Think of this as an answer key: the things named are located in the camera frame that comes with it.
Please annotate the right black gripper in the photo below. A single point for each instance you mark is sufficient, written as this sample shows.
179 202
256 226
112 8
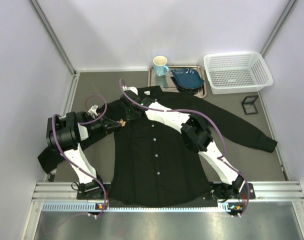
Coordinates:
129 97

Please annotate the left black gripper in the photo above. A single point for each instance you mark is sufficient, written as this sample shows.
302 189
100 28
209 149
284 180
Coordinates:
105 124

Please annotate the gold brooch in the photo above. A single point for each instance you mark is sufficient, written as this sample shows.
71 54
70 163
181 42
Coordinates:
122 122

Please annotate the black button shirt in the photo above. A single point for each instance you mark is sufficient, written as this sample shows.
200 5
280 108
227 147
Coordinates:
154 168

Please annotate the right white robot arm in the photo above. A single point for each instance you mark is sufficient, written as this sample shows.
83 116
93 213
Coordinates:
196 135

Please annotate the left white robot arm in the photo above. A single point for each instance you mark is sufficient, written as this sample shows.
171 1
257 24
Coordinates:
65 136

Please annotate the brooch in black box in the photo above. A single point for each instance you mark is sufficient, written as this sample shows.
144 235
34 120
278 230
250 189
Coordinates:
248 105

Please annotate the steel tray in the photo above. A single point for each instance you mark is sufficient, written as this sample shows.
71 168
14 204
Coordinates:
167 84

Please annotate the light blue mug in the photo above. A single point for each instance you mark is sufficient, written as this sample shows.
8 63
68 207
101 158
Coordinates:
160 65

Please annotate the dark blue plate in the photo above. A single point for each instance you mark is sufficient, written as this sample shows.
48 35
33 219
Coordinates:
186 78

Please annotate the white plastic basket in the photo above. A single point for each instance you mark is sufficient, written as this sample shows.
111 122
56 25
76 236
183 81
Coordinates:
237 72

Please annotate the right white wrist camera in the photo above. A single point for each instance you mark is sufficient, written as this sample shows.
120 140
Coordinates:
130 89

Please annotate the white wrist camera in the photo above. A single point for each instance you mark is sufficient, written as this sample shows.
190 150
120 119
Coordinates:
93 111
130 89

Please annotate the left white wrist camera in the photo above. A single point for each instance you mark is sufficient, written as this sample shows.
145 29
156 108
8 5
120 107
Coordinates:
93 111

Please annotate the aluminium frame rail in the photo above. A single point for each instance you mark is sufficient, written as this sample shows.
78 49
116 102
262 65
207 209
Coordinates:
60 197

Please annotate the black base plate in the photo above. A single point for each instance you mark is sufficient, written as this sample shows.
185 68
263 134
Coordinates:
219 192

